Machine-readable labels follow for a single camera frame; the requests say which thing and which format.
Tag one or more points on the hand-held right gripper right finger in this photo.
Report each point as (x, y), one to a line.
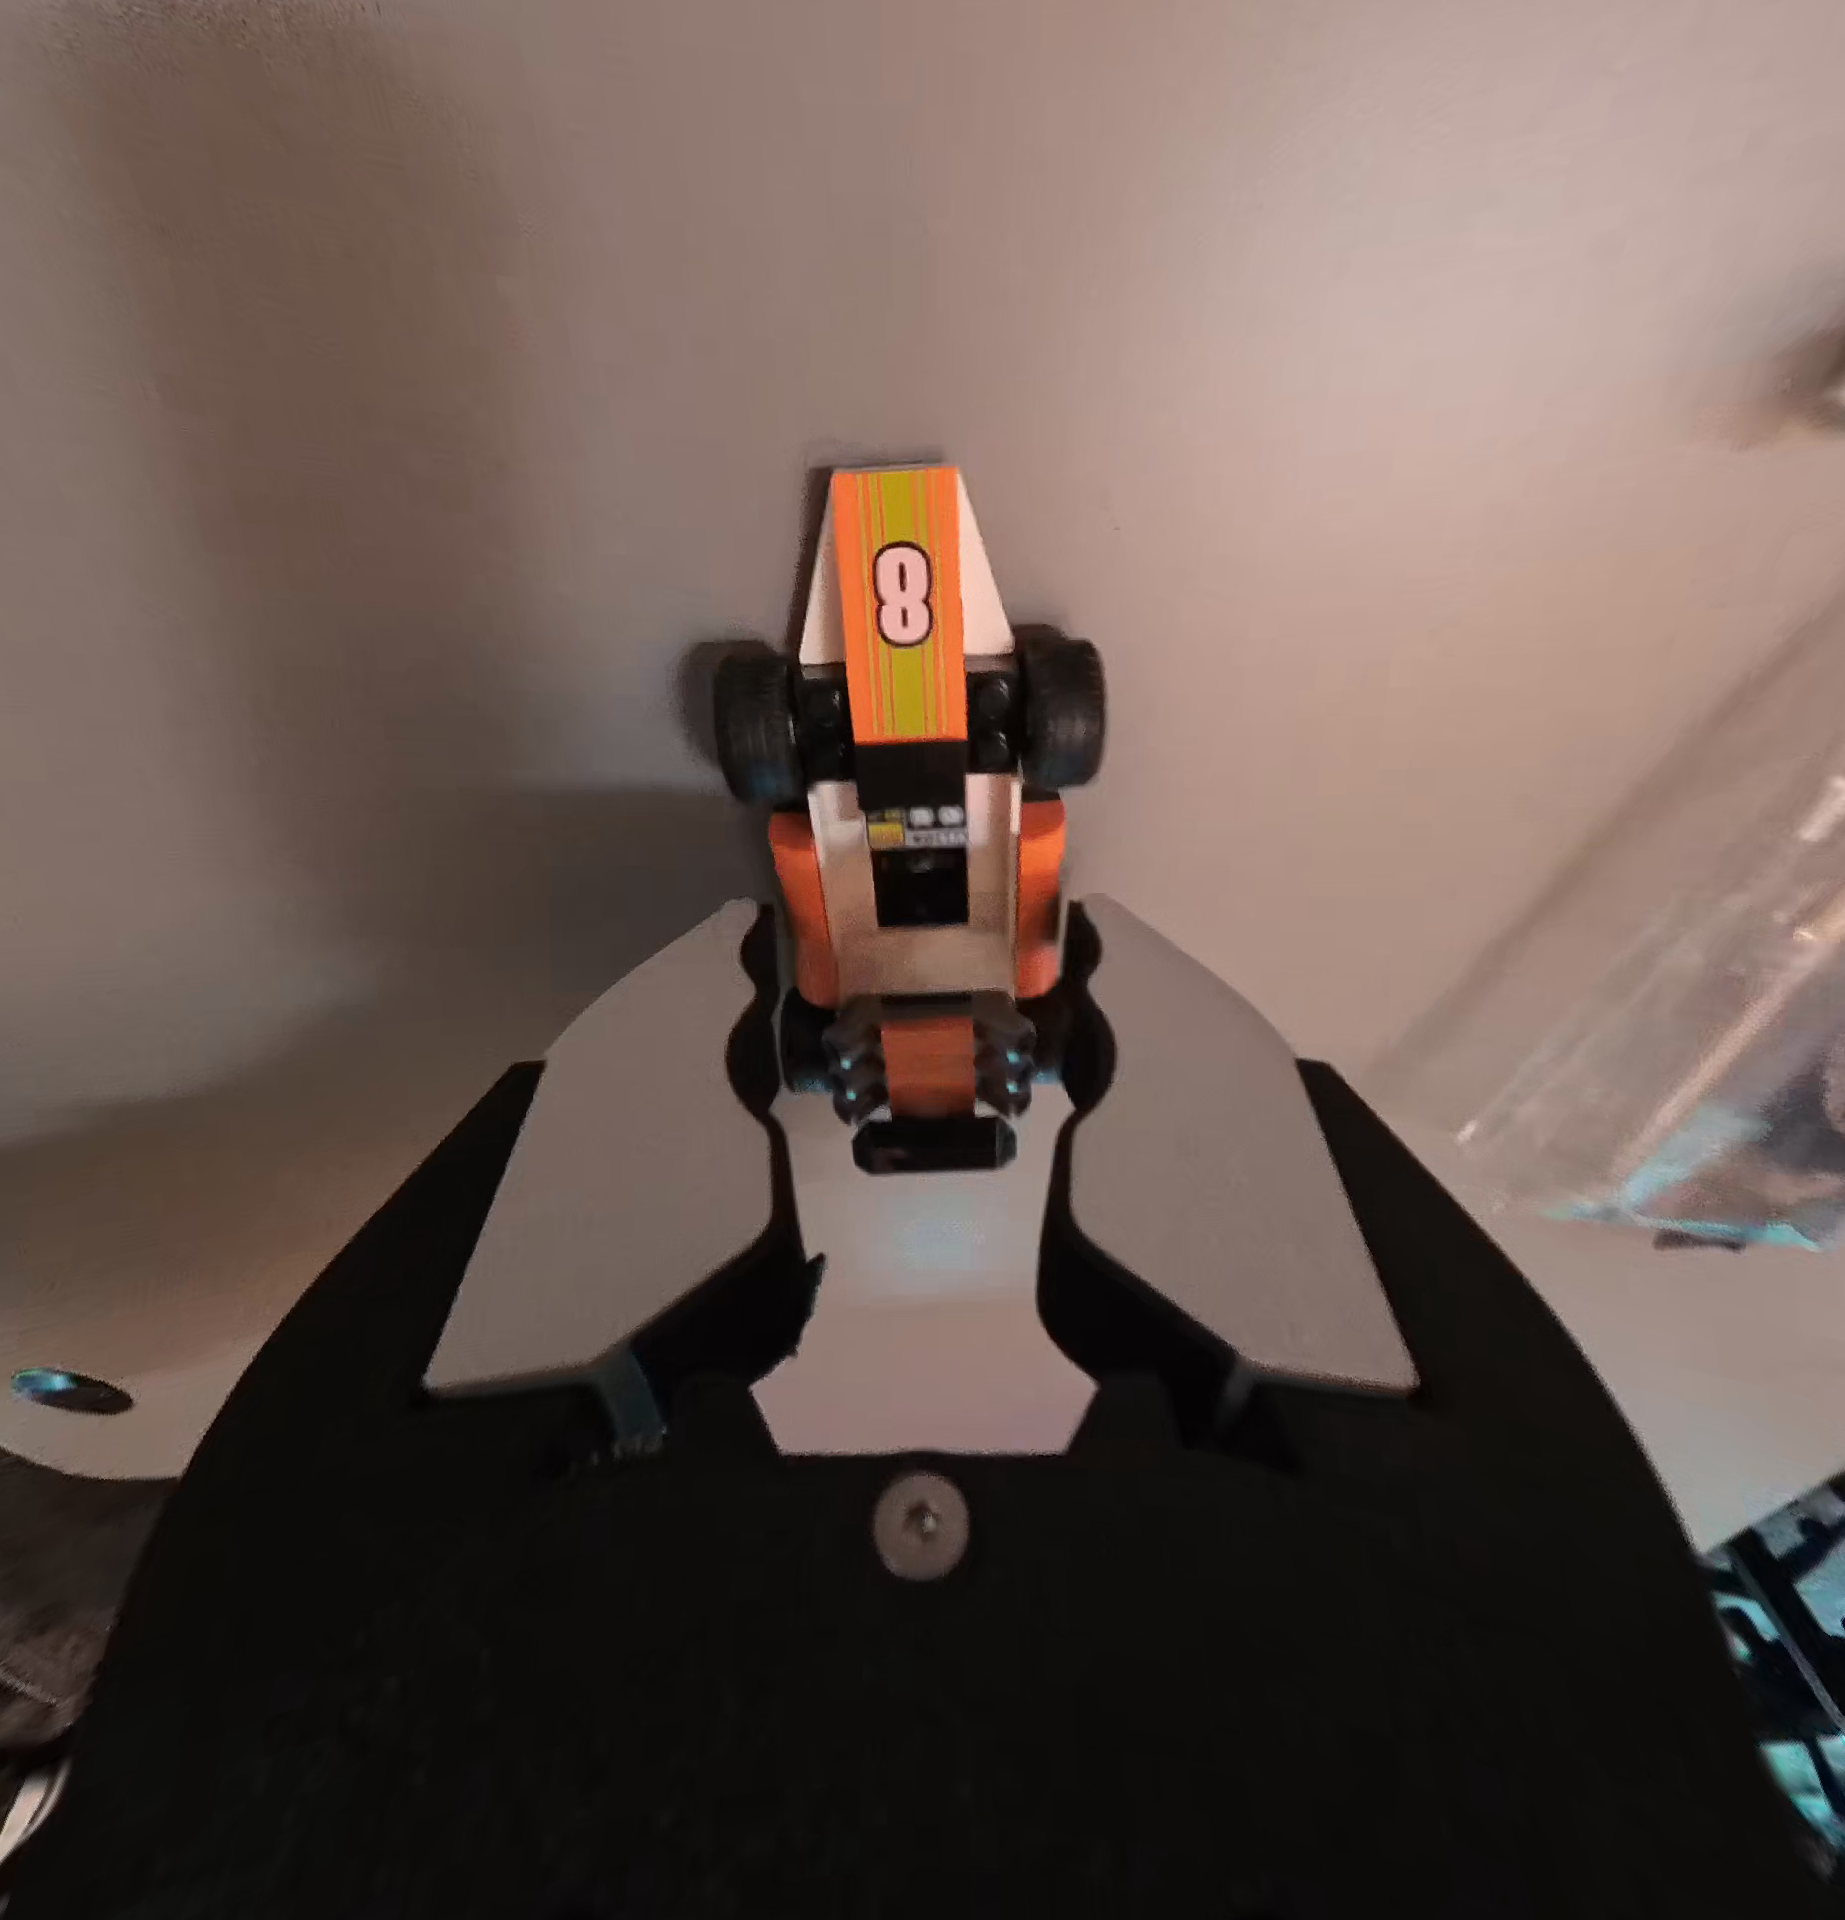
(1221, 1201)

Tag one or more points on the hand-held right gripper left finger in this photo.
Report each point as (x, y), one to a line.
(607, 1201)

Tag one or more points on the orange lego race car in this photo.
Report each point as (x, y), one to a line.
(907, 601)

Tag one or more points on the clear plastic bag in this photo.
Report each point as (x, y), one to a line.
(1702, 960)

